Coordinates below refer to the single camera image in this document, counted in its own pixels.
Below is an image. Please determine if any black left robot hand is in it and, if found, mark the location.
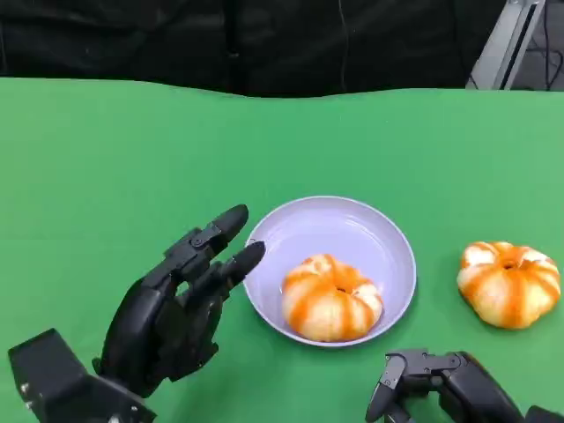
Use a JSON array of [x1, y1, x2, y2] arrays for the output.
[[91, 204, 267, 398]]

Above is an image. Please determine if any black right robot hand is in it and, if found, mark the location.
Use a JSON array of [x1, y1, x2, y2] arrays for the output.
[[364, 348, 529, 423]]

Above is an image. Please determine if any orange white toy bread roll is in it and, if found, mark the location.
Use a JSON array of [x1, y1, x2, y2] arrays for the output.
[[456, 240, 562, 330], [280, 253, 385, 343]]

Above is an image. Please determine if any green table cloth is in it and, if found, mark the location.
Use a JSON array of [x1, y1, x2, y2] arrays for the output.
[[0, 77, 564, 423]]

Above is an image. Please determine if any lilac plate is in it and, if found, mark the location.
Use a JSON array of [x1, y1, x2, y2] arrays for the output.
[[241, 195, 418, 349]]

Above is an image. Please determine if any black curtain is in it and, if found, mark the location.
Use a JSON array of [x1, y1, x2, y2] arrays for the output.
[[0, 0, 510, 99]]

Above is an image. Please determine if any black cable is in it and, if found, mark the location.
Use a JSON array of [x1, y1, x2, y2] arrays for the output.
[[526, 33, 564, 92]]

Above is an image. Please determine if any silver aluminium frame post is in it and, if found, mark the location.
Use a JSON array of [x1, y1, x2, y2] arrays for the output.
[[465, 0, 553, 92]]

